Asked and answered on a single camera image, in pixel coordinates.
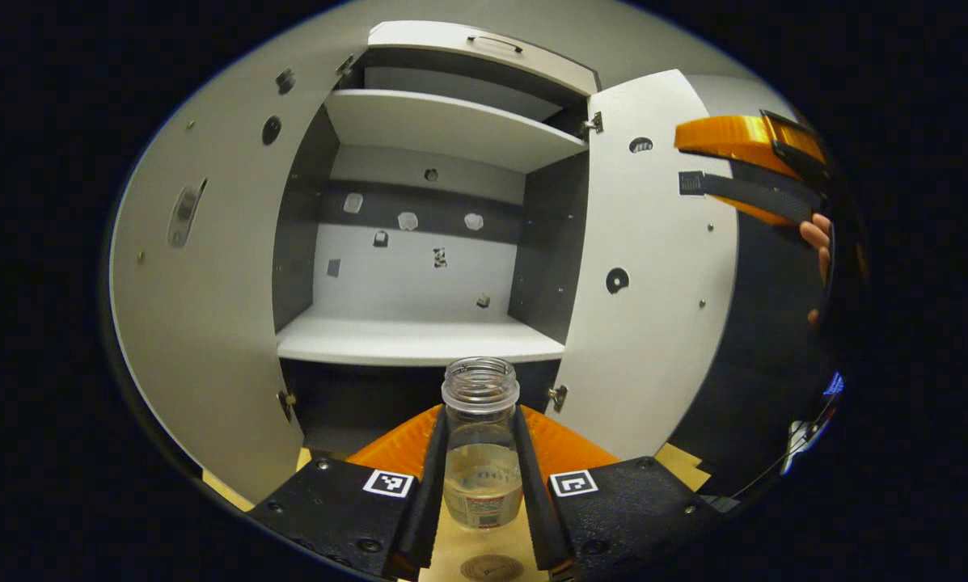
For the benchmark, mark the white cabinet shelf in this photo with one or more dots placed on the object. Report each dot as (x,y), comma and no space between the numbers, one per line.
(451,129)

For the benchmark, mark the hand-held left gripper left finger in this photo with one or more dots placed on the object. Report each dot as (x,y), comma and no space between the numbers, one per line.
(427,501)

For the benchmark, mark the grey cabinet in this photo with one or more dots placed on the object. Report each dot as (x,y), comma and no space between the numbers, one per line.
(403,339)

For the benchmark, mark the clear glass bottle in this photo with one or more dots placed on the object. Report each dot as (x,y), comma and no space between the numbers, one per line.
(484,477)

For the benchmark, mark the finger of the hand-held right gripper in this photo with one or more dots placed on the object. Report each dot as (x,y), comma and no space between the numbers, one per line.
(750,194)
(734,137)

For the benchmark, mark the grey cabinet door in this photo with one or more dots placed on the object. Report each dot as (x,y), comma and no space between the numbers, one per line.
(653,339)
(217,323)

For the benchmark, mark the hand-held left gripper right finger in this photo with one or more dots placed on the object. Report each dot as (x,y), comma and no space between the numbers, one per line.
(536,501)

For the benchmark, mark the grey cabinet drawer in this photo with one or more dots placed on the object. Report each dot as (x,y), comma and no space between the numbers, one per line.
(451,44)

